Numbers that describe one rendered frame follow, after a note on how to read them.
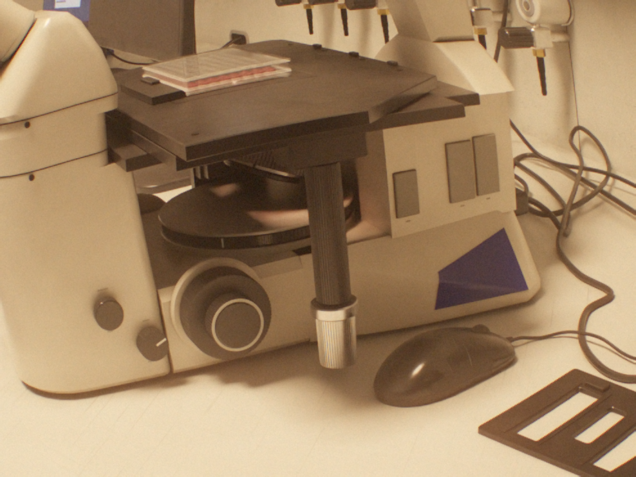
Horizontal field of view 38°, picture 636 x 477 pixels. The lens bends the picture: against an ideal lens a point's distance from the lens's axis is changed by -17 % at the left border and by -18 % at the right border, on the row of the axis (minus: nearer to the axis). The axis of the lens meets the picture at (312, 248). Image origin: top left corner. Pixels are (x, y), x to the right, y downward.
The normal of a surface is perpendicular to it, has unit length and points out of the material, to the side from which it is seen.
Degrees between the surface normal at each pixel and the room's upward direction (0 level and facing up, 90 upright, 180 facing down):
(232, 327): 90
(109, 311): 90
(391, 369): 44
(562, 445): 0
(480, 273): 48
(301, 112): 0
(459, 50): 30
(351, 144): 90
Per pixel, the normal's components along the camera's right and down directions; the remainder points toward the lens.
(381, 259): 0.25, -0.42
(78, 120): 0.43, 0.27
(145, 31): -0.91, 0.15
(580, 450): -0.09, -0.94
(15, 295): -0.45, 0.35
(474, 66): 0.14, -0.68
